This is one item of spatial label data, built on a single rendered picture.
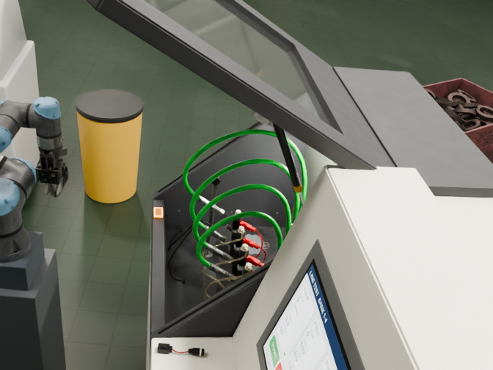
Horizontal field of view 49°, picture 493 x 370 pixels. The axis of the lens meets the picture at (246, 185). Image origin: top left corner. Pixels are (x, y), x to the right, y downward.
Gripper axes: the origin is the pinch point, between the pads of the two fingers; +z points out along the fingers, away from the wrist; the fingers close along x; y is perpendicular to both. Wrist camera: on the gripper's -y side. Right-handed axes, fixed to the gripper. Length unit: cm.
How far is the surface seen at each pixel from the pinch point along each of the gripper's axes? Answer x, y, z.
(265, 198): 73, -17, 6
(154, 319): 39, 45, 8
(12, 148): -59, -112, 57
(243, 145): 62, -16, -17
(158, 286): 39, 32, 7
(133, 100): 2, -154, 39
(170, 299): 42, 26, 19
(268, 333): 68, 66, -15
